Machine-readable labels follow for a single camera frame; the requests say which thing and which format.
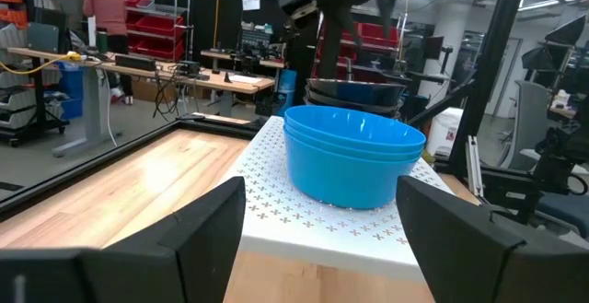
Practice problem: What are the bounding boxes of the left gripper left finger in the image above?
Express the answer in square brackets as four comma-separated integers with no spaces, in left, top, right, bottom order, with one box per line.
[0,176,247,303]

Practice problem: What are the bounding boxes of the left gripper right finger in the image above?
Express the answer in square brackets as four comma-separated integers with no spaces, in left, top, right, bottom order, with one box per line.
[395,175,589,303]

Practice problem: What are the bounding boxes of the black bowl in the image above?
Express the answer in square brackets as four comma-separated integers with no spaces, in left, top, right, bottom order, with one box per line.
[306,77,408,109]
[305,88,405,116]
[305,98,402,121]

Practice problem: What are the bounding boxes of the blue plastic bowl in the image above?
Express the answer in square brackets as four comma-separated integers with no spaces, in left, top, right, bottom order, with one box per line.
[283,122,425,164]
[283,104,428,156]
[283,130,423,211]

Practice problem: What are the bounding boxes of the shelving with red bins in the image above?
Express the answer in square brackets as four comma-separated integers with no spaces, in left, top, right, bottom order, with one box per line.
[112,0,194,63]
[317,20,402,83]

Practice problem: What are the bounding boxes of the blue barrel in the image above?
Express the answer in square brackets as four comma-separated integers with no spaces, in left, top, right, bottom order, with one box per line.
[277,68,298,116]

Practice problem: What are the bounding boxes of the silver aluminium extrusion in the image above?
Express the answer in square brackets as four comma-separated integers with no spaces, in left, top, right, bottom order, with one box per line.
[465,134,485,199]

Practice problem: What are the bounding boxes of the wooden workbench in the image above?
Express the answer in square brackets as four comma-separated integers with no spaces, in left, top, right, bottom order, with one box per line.
[6,47,276,157]

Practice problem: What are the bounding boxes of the white perforated metal shelf riser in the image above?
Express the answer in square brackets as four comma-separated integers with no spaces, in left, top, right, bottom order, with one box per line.
[219,114,456,282]

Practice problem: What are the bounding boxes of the white bucket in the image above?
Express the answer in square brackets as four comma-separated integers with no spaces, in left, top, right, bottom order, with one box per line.
[425,107,465,157]

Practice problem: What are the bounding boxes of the grey office chair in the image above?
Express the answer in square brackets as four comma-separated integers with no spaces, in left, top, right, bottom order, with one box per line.
[497,79,552,171]

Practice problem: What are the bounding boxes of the black softbox light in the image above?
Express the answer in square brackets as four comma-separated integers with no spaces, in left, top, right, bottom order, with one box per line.
[521,14,588,73]

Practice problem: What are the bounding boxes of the long black case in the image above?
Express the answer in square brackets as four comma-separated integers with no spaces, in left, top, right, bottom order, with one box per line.
[114,53,157,73]

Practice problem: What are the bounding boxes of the blue bin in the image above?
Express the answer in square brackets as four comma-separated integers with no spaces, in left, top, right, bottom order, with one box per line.
[55,61,86,121]

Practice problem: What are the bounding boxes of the person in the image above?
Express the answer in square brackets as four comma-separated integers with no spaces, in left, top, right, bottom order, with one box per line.
[82,0,135,106]

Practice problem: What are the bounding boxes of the dark green bottle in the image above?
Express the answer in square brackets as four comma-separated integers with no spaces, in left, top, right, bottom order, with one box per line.
[95,27,110,55]

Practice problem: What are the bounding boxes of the rack with red orange bins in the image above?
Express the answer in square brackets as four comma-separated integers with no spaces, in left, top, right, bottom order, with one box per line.
[0,0,70,148]

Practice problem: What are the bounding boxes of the black frame post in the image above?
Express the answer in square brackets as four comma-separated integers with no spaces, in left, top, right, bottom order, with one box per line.
[407,0,533,179]

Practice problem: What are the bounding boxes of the yellow cable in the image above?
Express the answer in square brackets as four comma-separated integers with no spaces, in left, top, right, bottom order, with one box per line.
[0,52,84,76]

